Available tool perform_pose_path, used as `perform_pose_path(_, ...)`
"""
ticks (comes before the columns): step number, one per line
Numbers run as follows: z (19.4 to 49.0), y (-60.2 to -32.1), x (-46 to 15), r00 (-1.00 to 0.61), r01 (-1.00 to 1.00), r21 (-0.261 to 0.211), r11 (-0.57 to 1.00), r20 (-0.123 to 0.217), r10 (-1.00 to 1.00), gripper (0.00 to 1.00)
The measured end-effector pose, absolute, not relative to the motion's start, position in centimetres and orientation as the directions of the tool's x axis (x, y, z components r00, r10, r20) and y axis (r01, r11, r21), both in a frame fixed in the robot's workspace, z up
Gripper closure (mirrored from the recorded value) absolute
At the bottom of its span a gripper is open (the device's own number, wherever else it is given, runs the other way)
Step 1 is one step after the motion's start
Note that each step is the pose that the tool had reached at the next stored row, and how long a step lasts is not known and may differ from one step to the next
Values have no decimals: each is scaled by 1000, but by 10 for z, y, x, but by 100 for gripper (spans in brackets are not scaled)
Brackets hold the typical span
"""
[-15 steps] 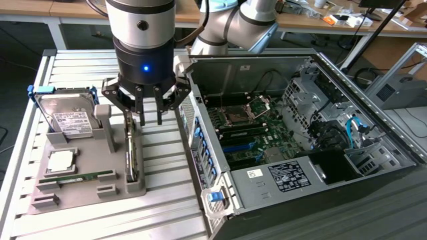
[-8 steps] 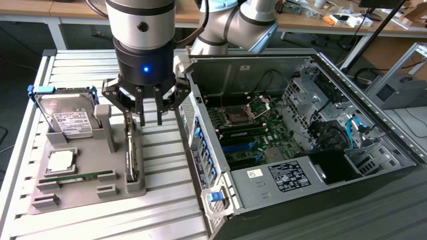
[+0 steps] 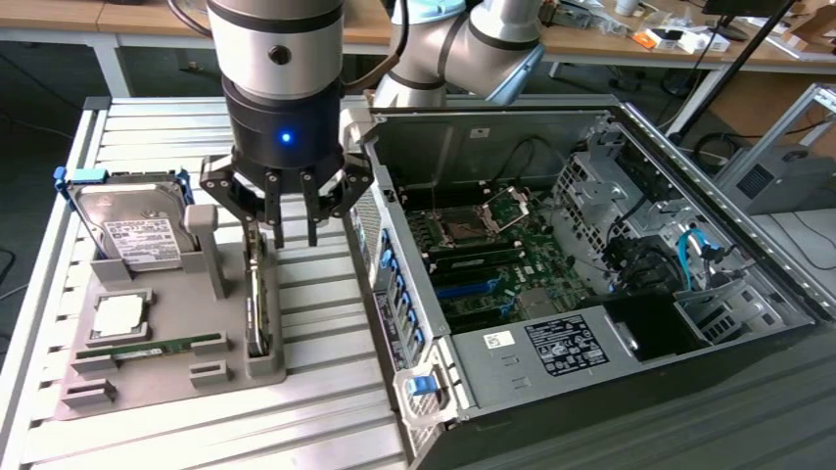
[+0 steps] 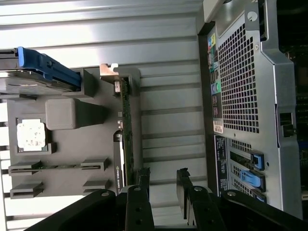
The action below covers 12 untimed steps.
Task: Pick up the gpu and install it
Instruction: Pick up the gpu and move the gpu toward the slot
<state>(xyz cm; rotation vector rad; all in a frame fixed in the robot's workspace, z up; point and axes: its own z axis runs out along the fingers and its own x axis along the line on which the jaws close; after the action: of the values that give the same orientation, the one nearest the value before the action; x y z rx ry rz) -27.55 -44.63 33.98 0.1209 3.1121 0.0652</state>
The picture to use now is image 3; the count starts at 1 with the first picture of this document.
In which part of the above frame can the grey power supply unit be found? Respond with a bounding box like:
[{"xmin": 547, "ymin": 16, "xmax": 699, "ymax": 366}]
[{"xmin": 450, "ymin": 305, "xmax": 646, "ymax": 410}]

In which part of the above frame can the grey computer tower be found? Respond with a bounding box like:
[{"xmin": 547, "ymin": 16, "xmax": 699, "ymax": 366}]
[{"xmin": 715, "ymin": 144, "xmax": 836, "ymax": 216}]

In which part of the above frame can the green RAM stick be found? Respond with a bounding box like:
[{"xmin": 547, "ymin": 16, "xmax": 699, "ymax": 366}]
[{"xmin": 77, "ymin": 334, "xmax": 223, "ymax": 360}]

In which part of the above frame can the black coiled cable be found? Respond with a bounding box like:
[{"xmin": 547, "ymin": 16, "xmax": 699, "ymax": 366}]
[{"xmin": 691, "ymin": 131, "xmax": 746, "ymax": 170}]

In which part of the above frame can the black RAM stick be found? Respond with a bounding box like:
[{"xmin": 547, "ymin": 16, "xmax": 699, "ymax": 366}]
[{"xmin": 427, "ymin": 248, "xmax": 527, "ymax": 273}]

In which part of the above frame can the brown cardboard box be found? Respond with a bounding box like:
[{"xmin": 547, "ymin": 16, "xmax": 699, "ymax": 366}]
[{"xmin": 787, "ymin": 0, "xmax": 836, "ymax": 48}]

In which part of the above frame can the CPU socket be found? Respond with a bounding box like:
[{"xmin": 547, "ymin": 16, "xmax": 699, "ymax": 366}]
[{"xmin": 437, "ymin": 208, "xmax": 498, "ymax": 246}]

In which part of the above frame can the blue wire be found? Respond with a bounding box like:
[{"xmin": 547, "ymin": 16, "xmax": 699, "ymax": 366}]
[{"xmin": 675, "ymin": 227, "xmax": 727, "ymax": 295}]

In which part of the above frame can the black monitor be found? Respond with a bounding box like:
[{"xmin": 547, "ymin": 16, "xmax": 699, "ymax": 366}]
[{"xmin": 702, "ymin": 0, "xmax": 797, "ymax": 41}]

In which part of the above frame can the hard disk blue caddy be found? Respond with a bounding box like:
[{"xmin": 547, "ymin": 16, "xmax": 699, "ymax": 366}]
[{"xmin": 53, "ymin": 165, "xmax": 198, "ymax": 273}]

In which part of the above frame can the black stand pole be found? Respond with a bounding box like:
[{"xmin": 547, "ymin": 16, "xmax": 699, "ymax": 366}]
[{"xmin": 665, "ymin": 0, "xmax": 803, "ymax": 146}]

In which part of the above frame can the green motherboard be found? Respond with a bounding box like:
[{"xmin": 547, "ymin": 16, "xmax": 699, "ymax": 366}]
[{"xmin": 391, "ymin": 183, "xmax": 594, "ymax": 334}]

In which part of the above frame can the open metal PC case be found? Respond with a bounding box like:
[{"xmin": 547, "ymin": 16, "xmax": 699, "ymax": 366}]
[{"xmin": 337, "ymin": 100, "xmax": 826, "ymax": 470}]

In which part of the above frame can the metal socket cover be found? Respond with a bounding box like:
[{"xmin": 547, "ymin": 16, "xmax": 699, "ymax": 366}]
[{"xmin": 481, "ymin": 185, "xmax": 535, "ymax": 231}]

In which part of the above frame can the silver CPU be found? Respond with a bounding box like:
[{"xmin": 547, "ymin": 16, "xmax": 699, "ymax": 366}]
[{"xmin": 91, "ymin": 295, "xmax": 150, "ymax": 339}]

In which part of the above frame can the orange white box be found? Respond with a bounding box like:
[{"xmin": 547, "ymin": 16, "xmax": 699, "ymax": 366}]
[{"xmin": 633, "ymin": 26, "xmax": 685, "ymax": 50}]

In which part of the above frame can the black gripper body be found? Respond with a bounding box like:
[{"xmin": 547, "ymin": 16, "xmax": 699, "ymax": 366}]
[{"xmin": 221, "ymin": 77, "xmax": 349, "ymax": 198}]

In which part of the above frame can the silver chipset heat sink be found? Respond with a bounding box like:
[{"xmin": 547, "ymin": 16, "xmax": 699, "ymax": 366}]
[{"xmin": 519, "ymin": 288, "xmax": 565, "ymax": 317}]

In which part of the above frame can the green graphics card black fan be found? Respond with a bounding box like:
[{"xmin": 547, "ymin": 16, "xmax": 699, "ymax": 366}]
[{"xmin": 242, "ymin": 214, "xmax": 275, "ymax": 357}]

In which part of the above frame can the grey plastic parts rack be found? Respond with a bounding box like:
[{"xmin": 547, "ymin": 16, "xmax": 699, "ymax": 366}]
[{"xmin": 51, "ymin": 204, "xmax": 290, "ymax": 422}]

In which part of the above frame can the grey case handle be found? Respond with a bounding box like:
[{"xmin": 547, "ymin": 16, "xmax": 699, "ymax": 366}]
[
  {"xmin": 337, "ymin": 108, "xmax": 382, "ymax": 190},
  {"xmin": 397, "ymin": 364, "xmax": 459, "ymax": 430}
]

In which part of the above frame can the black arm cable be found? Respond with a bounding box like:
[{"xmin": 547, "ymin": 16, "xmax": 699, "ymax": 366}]
[{"xmin": 166, "ymin": 0, "xmax": 411, "ymax": 97}]

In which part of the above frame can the aluminium profile frame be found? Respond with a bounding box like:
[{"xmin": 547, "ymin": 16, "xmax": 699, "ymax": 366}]
[{"xmin": 743, "ymin": 82, "xmax": 836, "ymax": 163}]

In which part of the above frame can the wooden desk white frame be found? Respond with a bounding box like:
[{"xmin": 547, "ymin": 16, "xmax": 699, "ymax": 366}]
[
  {"xmin": 0, "ymin": 0, "xmax": 394, "ymax": 97},
  {"xmin": 541, "ymin": 0, "xmax": 836, "ymax": 79}
]

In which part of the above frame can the black wire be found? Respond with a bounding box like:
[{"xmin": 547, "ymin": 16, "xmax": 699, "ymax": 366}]
[{"xmin": 499, "ymin": 136, "xmax": 567, "ymax": 185}]

